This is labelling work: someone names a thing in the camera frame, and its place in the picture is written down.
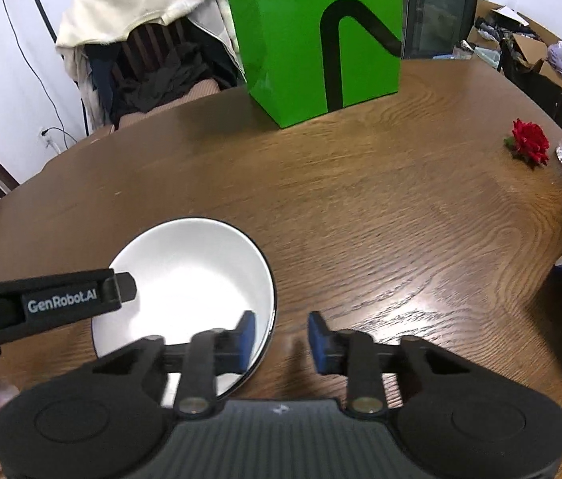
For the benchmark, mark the dark clothes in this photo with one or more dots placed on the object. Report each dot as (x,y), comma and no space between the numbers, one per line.
(161,85)

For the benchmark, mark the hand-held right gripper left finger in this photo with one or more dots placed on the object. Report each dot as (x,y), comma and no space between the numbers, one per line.
(247,342)

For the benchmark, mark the open cardboard box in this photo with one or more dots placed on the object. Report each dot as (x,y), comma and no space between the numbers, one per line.
(535,55)

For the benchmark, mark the white bowl with black rim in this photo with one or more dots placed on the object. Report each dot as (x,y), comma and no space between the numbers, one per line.
(181,269)

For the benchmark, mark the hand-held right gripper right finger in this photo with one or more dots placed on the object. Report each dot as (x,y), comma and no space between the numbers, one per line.
(316,342)

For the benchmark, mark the green paper bag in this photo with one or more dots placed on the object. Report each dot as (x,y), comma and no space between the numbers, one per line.
(286,60)

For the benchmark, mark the red artificial flower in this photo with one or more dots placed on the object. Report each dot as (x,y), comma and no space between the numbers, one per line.
(530,139)

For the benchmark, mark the blue topped storage stool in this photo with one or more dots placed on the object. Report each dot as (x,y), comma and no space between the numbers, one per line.
(453,56)

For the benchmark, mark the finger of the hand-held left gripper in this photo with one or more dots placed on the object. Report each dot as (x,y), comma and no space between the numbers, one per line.
(124,287)

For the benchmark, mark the cream jacket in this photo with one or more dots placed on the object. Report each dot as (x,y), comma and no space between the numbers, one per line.
(126,5)

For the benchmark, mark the sliding glass door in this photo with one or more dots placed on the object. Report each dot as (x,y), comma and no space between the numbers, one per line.
(440,0)

